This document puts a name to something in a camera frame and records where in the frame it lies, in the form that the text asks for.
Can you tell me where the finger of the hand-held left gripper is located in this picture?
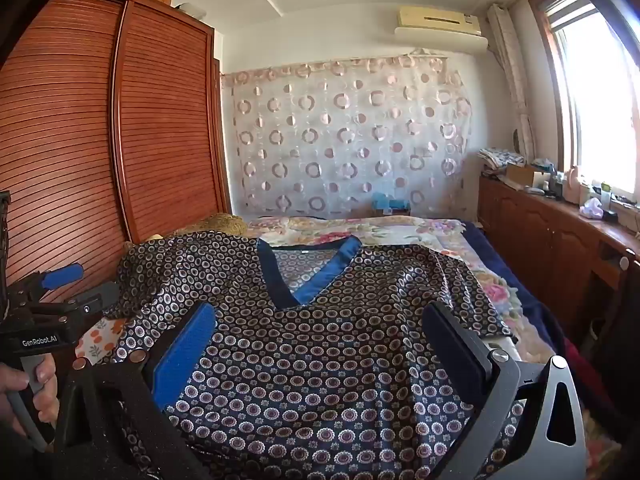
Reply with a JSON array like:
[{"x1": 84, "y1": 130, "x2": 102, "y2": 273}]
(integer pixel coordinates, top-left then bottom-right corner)
[
  {"x1": 47, "y1": 281, "x2": 121, "y2": 321},
  {"x1": 10, "y1": 263, "x2": 85, "y2": 311}
]

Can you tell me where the yellow patterned pillow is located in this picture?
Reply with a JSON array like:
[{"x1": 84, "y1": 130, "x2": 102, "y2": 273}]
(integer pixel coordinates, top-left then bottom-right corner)
[{"x1": 122, "y1": 212, "x2": 248, "y2": 261}]

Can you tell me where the blue cloth bundle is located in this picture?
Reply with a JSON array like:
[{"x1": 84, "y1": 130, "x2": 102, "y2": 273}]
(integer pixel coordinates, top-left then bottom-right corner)
[{"x1": 372, "y1": 195, "x2": 411, "y2": 217}]

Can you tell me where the floral fleece blanket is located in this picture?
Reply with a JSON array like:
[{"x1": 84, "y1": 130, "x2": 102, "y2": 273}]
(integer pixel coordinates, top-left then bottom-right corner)
[{"x1": 250, "y1": 216, "x2": 556, "y2": 361}]

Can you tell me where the dark red cloth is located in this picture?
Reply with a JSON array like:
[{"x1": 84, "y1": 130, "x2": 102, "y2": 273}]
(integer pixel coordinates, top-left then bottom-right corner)
[{"x1": 562, "y1": 337, "x2": 601, "y2": 411}]

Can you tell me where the wooden-framed window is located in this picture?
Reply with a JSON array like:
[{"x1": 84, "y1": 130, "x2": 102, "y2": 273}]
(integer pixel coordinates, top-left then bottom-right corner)
[{"x1": 530, "y1": 0, "x2": 640, "y2": 201}]

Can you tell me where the cream wall air conditioner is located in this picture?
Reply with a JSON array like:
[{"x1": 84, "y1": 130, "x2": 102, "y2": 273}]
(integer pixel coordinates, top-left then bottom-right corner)
[{"x1": 395, "y1": 5, "x2": 488, "y2": 53}]

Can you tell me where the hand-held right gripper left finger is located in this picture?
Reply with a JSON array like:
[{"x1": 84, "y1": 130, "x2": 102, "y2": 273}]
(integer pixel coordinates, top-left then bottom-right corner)
[{"x1": 52, "y1": 301, "x2": 218, "y2": 480}]

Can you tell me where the person's left hand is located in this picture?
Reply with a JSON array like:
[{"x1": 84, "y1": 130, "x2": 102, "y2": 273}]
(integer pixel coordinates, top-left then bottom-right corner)
[{"x1": 0, "y1": 352, "x2": 61, "y2": 438}]

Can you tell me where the wooden louvered wardrobe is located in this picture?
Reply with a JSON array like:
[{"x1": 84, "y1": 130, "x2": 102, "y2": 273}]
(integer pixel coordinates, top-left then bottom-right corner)
[{"x1": 0, "y1": 0, "x2": 233, "y2": 361}]

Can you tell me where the dark round bin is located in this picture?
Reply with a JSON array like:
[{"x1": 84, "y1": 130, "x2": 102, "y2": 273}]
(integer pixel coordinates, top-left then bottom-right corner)
[{"x1": 590, "y1": 320, "x2": 617, "y2": 357}]

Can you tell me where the sheer circle-pattern curtain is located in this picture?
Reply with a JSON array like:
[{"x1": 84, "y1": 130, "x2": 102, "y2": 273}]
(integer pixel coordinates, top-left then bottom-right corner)
[{"x1": 220, "y1": 55, "x2": 473, "y2": 218}]

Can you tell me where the long wooden cabinet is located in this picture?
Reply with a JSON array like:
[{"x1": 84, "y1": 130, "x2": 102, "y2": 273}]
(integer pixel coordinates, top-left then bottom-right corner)
[{"x1": 477, "y1": 172, "x2": 640, "y2": 356}]

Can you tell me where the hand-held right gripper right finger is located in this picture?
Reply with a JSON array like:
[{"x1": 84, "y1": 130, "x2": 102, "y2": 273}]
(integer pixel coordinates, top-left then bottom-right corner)
[{"x1": 422, "y1": 301, "x2": 588, "y2": 480}]

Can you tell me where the navy circle-print shirt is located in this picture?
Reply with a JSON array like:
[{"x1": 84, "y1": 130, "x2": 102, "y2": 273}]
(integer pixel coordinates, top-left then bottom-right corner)
[{"x1": 102, "y1": 232, "x2": 521, "y2": 480}]

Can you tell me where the orange-fruit print sheet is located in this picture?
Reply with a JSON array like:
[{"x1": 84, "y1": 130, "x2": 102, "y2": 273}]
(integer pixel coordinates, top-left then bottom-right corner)
[{"x1": 75, "y1": 317, "x2": 131, "y2": 366}]

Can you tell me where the white bundled window curtain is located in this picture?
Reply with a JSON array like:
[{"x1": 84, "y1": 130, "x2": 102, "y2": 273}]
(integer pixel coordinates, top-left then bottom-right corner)
[{"x1": 487, "y1": 4, "x2": 538, "y2": 166}]

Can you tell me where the navy bed sheet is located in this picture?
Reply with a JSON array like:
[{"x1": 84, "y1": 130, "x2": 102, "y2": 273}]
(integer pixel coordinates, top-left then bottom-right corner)
[{"x1": 460, "y1": 220, "x2": 571, "y2": 356}]

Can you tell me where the pink bottle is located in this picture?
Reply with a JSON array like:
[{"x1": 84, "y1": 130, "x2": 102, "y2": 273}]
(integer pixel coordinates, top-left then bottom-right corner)
[{"x1": 562, "y1": 165, "x2": 581, "y2": 203}]

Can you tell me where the cardboard box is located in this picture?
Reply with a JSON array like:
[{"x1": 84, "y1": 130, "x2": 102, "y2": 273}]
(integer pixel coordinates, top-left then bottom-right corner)
[{"x1": 505, "y1": 164, "x2": 536, "y2": 188}]

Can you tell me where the folded patterned cloth stack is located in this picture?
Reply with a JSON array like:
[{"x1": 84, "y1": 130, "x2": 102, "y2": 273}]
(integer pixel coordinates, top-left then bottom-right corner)
[{"x1": 477, "y1": 146, "x2": 526, "y2": 176}]

